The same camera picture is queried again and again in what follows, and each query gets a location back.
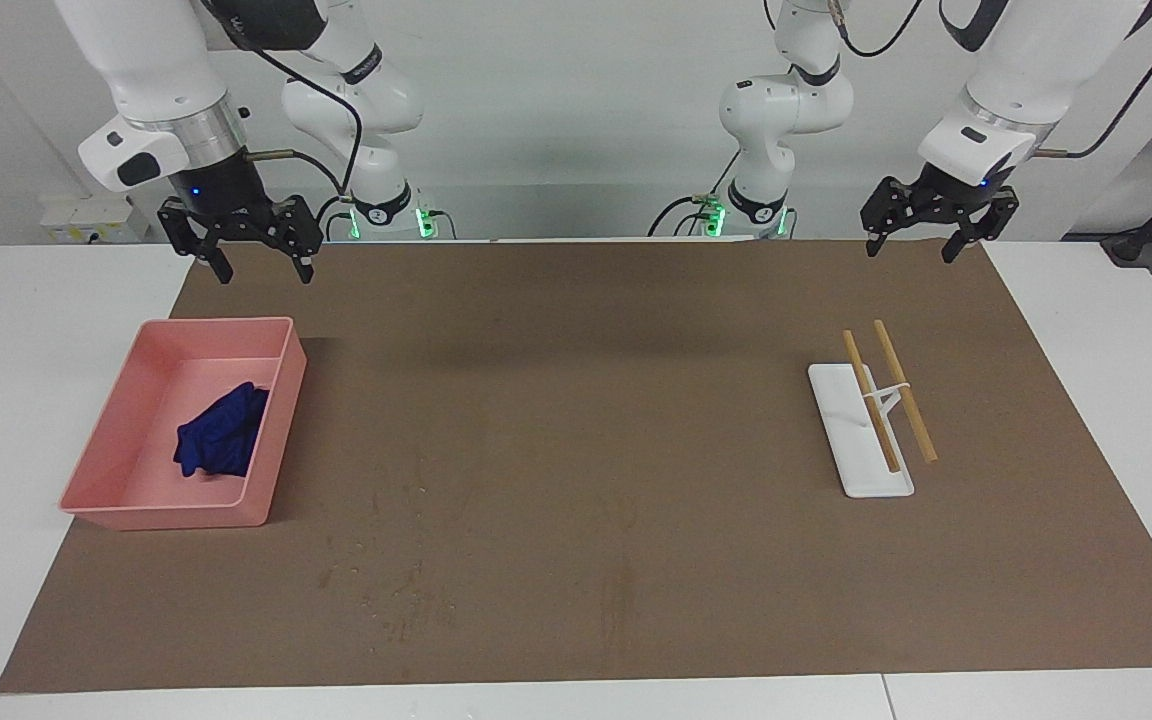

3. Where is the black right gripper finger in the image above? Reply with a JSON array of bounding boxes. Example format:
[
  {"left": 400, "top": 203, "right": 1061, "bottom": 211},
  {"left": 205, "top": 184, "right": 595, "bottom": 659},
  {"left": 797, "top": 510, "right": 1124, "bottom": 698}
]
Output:
[
  {"left": 270, "top": 194, "right": 325, "bottom": 285},
  {"left": 157, "top": 198, "right": 235, "bottom": 286}
]

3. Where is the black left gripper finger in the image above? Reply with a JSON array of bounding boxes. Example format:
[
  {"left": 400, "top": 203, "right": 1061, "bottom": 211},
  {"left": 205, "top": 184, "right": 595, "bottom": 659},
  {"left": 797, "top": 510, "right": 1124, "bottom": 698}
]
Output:
[
  {"left": 940, "top": 189, "right": 1021, "bottom": 265},
  {"left": 859, "top": 177, "right": 923, "bottom": 259}
]

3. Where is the blue towel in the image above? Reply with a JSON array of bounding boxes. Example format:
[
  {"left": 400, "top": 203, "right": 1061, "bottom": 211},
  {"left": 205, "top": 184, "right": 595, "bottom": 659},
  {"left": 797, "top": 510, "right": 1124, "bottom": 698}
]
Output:
[{"left": 174, "top": 381, "right": 271, "bottom": 480}]

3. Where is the wooden rod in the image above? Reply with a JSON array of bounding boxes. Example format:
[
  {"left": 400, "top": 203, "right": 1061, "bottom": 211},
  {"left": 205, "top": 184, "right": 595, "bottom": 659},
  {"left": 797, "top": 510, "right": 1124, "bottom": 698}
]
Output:
[
  {"left": 842, "top": 330, "right": 903, "bottom": 474},
  {"left": 872, "top": 319, "right": 939, "bottom": 465}
]

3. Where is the white rack tray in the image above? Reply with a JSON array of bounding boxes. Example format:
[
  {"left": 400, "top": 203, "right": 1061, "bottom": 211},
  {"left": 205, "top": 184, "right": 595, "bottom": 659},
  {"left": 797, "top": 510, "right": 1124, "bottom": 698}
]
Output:
[{"left": 808, "top": 362, "right": 915, "bottom": 499}]

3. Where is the pink plastic bin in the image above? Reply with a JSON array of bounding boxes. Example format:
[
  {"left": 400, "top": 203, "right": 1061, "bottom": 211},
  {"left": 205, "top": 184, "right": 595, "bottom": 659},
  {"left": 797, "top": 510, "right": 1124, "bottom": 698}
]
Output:
[{"left": 59, "top": 317, "right": 308, "bottom": 531}]

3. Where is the brown table mat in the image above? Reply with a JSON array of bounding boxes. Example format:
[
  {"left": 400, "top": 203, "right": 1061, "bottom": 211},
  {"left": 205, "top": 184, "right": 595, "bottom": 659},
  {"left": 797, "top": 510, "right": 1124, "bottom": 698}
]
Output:
[{"left": 0, "top": 238, "right": 1152, "bottom": 694}]

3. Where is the black right base cable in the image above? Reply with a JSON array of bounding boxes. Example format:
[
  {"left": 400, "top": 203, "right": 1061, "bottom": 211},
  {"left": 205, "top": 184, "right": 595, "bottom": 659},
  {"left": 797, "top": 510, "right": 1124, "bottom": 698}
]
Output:
[{"left": 312, "top": 195, "right": 353, "bottom": 242}]

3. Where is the black base cable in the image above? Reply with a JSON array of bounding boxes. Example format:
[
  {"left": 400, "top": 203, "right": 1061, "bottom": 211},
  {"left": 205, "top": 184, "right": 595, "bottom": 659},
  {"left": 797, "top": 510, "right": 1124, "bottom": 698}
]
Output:
[
  {"left": 648, "top": 148, "right": 742, "bottom": 238},
  {"left": 312, "top": 195, "right": 353, "bottom": 242}
]

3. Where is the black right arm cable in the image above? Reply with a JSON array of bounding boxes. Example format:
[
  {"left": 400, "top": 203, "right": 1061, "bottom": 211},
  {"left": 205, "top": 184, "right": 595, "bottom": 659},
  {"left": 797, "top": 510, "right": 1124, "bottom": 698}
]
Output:
[{"left": 201, "top": 0, "right": 365, "bottom": 236}]

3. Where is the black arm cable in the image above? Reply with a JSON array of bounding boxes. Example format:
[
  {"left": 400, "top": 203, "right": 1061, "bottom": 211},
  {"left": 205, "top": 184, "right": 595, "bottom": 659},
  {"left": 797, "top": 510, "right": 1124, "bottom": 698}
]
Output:
[
  {"left": 201, "top": 0, "right": 365, "bottom": 236},
  {"left": 831, "top": 0, "right": 1152, "bottom": 161}
]

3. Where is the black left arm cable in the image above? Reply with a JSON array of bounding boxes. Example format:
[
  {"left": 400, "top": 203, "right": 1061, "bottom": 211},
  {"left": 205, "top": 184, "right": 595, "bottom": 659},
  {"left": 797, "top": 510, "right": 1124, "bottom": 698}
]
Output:
[{"left": 831, "top": 0, "right": 1152, "bottom": 161}]

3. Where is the white wall socket box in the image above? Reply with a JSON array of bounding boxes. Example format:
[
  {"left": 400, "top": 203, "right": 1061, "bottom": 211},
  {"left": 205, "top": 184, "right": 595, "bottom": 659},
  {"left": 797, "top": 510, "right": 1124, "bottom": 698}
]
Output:
[{"left": 41, "top": 195, "right": 162, "bottom": 245}]

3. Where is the black left base cable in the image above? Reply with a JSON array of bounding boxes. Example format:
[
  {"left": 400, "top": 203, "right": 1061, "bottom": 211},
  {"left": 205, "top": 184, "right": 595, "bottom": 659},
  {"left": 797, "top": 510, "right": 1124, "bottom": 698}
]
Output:
[{"left": 648, "top": 148, "right": 742, "bottom": 238}]

